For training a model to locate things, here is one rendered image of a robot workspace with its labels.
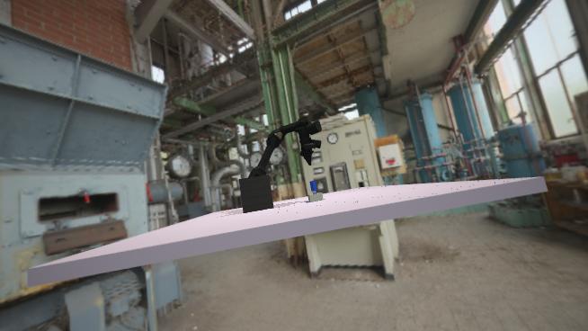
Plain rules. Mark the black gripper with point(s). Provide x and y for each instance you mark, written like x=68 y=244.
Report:
x=306 y=148

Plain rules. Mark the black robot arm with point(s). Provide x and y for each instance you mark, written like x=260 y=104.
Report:
x=303 y=126

